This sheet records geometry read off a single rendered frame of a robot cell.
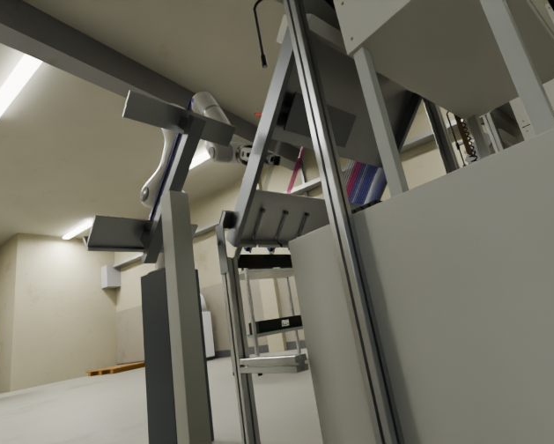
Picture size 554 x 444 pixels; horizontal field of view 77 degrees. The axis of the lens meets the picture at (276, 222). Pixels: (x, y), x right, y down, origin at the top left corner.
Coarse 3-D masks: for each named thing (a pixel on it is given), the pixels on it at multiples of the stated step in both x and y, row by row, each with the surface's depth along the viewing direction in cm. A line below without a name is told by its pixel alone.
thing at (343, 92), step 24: (336, 72) 120; (288, 96) 113; (336, 96) 124; (360, 96) 130; (384, 96) 137; (408, 96) 145; (288, 120) 112; (336, 120) 123; (360, 120) 135; (312, 144) 127; (336, 144) 128; (360, 144) 141
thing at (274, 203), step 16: (256, 192) 121; (272, 192) 125; (256, 208) 124; (272, 208) 128; (288, 208) 133; (304, 208) 138; (320, 208) 143; (352, 208) 155; (256, 224) 127; (272, 224) 132; (288, 224) 137; (320, 224) 147
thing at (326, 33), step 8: (312, 16) 100; (312, 24) 101; (320, 24) 103; (328, 24) 104; (280, 32) 110; (312, 32) 103; (320, 32) 104; (328, 32) 105; (336, 32) 107; (280, 40) 110; (320, 40) 109; (328, 40) 106; (336, 40) 108; (336, 48) 114; (344, 48) 111
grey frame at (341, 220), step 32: (288, 0) 100; (320, 0) 106; (320, 96) 90; (320, 128) 86; (320, 160) 85; (448, 160) 136; (352, 224) 81; (352, 256) 77; (352, 288) 76; (352, 320) 75; (384, 384) 71; (256, 416) 105; (384, 416) 68
